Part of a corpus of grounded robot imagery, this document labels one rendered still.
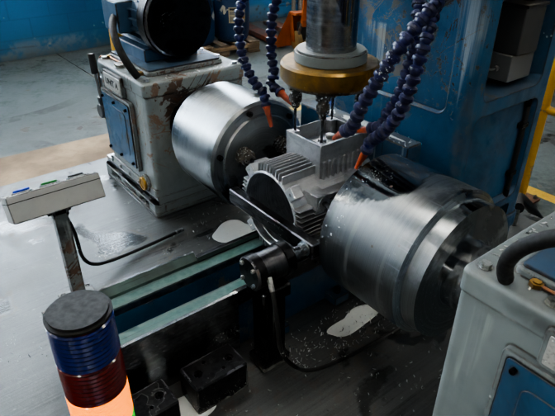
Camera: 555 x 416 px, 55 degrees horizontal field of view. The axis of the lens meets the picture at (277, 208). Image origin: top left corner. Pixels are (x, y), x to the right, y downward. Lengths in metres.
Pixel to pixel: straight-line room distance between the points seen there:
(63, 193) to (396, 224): 0.61
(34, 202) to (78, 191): 0.08
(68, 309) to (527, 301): 0.47
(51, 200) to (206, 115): 0.36
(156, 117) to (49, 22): 5.23
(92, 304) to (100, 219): 0.97
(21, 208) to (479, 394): 0.80
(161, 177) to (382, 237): 0.74
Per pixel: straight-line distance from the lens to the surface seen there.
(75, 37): 6.61
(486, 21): 1.02
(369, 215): 0.81
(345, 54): 0.95
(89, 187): 1.07
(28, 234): 1.48
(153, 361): 0.94
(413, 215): 0.79
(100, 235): 1.41
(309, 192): 0.96
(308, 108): 1.17
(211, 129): 1.12
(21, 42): 6.46
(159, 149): 1.36
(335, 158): 1.01
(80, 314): 0.51
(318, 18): 0.94
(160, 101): 1.32
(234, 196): 1.06
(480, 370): 0.74
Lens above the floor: 1.54
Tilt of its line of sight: 31 degrees down
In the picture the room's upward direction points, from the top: straight up
